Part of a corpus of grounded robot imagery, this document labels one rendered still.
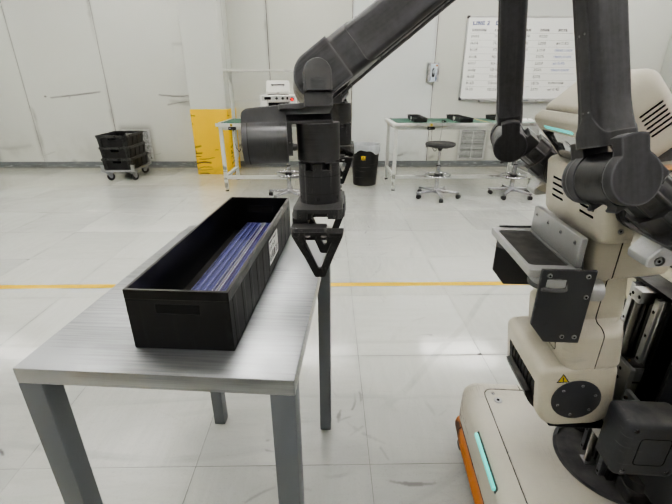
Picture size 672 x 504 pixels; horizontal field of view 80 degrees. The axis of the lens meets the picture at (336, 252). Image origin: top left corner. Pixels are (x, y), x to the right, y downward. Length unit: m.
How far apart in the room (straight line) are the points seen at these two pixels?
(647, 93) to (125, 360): 0.94
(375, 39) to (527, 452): 1.12
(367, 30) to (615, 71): 0.34
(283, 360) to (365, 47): 0.47
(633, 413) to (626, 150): 0.58
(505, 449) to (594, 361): 0.42
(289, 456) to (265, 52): 6.05
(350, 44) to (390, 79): 5.91
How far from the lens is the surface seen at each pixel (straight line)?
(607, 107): 0.69
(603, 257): 0.94
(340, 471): 1.55
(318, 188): 0.53
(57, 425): 0.88
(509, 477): 1.26
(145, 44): 6.92
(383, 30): 0.57
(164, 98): 6.85
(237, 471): 1.58
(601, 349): 1.01
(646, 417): 1.06
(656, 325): 1.12
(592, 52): 0.69
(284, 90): 5.12
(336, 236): 0.51
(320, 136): 0.52
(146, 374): 0.71
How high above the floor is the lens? 1.21
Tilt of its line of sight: 23 degrees down
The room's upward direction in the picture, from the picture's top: straight up
